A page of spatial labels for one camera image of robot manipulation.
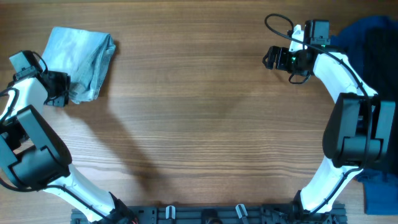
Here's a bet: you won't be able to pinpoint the light blue denim shorts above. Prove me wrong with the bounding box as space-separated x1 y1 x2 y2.
42 27 116 104

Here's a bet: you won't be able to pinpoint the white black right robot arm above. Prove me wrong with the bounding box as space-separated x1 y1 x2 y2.
262 45 395 219

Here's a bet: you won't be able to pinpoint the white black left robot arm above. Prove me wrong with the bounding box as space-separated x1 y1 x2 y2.
1 72 137 223

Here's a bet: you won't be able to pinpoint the dark blue shirt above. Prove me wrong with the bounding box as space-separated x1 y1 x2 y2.
331 16 397 215

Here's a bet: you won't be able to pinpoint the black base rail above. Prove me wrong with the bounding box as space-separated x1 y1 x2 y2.
70 203 348 224

